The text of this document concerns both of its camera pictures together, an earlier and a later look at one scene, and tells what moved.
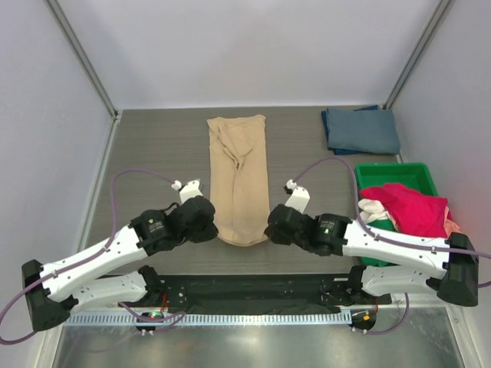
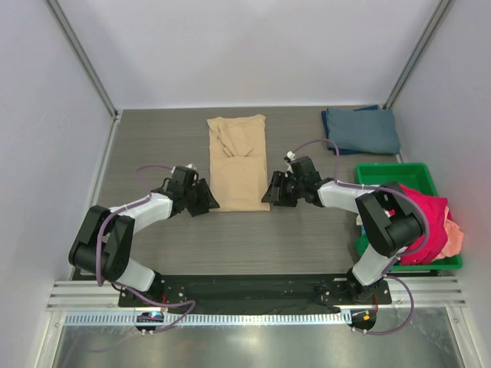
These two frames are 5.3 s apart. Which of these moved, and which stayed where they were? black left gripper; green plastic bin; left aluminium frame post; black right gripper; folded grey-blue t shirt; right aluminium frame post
Moved: black right gripper; black left gripper
Stayed: right aluminium frame post; green plastic bin; folded grey-blue t shirt; left aluminium frame post
